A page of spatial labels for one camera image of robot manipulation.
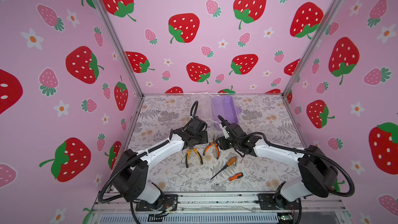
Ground yellow handled combination pliers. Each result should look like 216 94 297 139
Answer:
186 146 204 169

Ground orange handled needle-nose pliers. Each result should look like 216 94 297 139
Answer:
203 134 220 160

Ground large orange handled screwdriver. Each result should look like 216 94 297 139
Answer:
210 157 237 180

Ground purple plastic tool box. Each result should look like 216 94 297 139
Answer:
211 95 241 131

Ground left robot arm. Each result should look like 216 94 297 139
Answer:
97 117 208 209

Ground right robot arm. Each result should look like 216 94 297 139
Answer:
219 122 355 202

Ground silver hex key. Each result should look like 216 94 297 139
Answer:
242 168 254 175

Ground small orange handled screwdriver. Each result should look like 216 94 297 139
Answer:
217 172 244 185

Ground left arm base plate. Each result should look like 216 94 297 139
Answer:
135 194 178 212

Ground aluminium front rail frame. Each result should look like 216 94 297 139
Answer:
85 191 354 224

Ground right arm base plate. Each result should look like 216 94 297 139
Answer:
256 193 300 211

